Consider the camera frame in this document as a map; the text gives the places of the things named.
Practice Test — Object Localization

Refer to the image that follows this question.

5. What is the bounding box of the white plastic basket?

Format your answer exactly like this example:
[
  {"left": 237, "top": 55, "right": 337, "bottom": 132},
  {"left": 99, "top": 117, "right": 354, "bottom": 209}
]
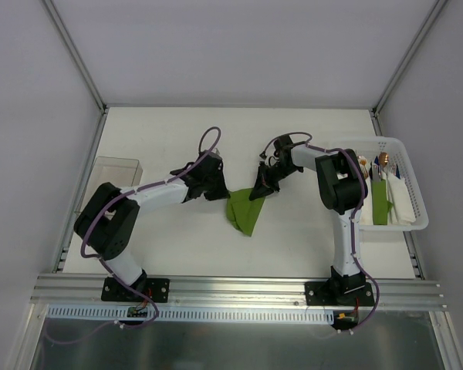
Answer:
[{"left": 328, "top": 136, "right": 428, "bottom": 231}]

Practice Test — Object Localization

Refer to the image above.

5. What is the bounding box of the white rolled napkin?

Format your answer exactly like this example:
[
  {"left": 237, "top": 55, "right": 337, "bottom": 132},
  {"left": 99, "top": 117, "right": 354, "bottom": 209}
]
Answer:
[
  {"left": 387, "top": 173, "right": 416, "bottom": 225},
  {"left": 358, "top": 156, "right": 373, "bottom": 226}
]

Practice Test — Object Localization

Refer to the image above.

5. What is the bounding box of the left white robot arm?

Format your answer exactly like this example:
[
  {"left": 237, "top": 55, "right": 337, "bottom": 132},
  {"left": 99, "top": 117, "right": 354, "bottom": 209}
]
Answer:
[{"left": 73, "top": 151, "right": 229, "bottom": 301}]

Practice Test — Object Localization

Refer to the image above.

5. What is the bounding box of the green paper napkin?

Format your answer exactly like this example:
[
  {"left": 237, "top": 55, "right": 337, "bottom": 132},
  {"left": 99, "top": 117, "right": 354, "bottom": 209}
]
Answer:
[{"left": 225, "top": 188, "right": 265, "bottom": 237}]

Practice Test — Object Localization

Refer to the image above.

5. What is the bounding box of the white rolled napkin right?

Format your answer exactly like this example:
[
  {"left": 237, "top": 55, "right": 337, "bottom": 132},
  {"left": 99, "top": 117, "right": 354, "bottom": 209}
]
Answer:
[{"left": 387, "top": 173, "right": 416, "bottom": 225}]

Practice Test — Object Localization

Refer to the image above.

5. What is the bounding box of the white slotted cable duct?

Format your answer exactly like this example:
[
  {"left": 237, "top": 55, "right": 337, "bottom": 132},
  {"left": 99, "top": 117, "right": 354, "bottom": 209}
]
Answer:
[{"left": 46, "top": 304, "right": 334, "bottom": 325}]

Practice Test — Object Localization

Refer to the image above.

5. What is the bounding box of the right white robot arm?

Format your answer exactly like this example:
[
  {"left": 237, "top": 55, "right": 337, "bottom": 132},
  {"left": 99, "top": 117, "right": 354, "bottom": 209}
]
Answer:
[{"left": 249, "top": 133, "right": 367, "bottom": 305}]

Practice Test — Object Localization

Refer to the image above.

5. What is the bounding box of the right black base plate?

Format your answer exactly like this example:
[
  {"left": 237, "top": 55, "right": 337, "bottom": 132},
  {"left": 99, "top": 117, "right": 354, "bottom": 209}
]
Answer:
[{"left": 304, "top": 281, "right": 375, "bottom": 308}]

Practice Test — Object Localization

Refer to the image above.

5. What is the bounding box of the white rolled napkin middle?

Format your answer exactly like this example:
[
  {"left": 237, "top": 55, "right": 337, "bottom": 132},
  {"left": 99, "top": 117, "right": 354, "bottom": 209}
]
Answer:
[{"left": 358, "top": 156, "right": 373, "bottom": 226}]

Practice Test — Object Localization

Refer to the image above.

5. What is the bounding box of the copper spoon in basket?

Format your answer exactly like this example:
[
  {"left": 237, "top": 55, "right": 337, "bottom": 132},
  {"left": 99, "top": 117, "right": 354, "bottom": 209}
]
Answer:
[{"left": 378, "top": 152, "right": 389, "bottom": 170}]

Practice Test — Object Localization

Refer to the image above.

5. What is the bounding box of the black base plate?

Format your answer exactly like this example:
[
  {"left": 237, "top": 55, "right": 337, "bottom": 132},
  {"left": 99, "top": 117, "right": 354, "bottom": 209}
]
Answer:
[
  {"left": 304, "top": 281, "right": 375, "bottom": 308},
  {"left": 101, "top": 275, "right": 170, "bottom": 303}
]

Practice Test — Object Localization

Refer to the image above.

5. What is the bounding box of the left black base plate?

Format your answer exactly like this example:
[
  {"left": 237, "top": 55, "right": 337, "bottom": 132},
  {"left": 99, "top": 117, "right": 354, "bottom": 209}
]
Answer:
[{"left": 101, "top": 275, "right": 170, "bottom": 303}]

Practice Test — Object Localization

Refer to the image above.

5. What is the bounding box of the clear plastic utensil box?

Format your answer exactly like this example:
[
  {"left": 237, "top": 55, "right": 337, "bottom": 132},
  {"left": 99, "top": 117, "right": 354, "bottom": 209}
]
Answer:
[{"left": 75, "top": 156, "right": 143, "bottom": 216}]

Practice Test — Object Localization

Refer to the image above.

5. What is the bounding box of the green rolled napkin in basket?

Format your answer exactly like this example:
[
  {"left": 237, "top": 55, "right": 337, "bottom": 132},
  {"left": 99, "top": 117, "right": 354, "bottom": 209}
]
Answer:
[{"left": 371, "top": 180, "right": 393, "bottom": 226}]

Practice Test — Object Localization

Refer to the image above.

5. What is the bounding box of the aluminium rail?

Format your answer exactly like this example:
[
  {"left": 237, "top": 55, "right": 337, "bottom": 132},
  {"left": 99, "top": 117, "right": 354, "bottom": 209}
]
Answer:
[{"left": 30, "top": 273, "right": 448, "bottom": 311}]

